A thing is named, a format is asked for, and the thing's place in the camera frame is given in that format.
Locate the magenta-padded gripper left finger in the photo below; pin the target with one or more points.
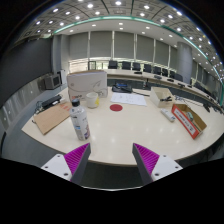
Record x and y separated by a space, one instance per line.
77 159

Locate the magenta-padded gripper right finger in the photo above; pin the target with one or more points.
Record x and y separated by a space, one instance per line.
146 159

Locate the clear plastic water bottle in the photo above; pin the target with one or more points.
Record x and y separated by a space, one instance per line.
80 123

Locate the small white rectangular box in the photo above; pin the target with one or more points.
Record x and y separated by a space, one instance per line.
167 115

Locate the flat brown cardboard sheet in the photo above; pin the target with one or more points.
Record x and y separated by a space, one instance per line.
51 117

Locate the red-sided open cardboard box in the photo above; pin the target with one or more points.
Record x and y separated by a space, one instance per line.
185 121

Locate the flat round red coaster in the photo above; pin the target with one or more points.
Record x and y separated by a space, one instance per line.
116 107

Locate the white paper cup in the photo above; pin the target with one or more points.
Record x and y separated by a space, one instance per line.
92 100

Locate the teal hand tool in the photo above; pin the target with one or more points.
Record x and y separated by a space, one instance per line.
190 116

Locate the white printed paper sheet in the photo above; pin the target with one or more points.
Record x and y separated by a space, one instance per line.
128 99

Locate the black marker pen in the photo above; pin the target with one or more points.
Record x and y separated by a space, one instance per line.
166 99

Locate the black power strip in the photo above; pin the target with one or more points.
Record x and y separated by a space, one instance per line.
50 101

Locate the black desk console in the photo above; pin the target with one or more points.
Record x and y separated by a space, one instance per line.
122 88

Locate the large white cardboard box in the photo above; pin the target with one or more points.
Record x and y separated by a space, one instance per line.
86 83

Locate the black desk device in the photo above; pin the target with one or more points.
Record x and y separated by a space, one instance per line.
206 107

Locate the grey box monitor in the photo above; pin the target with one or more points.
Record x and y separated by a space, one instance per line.
52 81

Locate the black desk microphone units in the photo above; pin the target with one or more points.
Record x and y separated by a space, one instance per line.
158 77

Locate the row of black chairs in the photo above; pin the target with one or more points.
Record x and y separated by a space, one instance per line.
136 65

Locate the ceiling lights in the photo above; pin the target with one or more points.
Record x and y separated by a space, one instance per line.
118 3

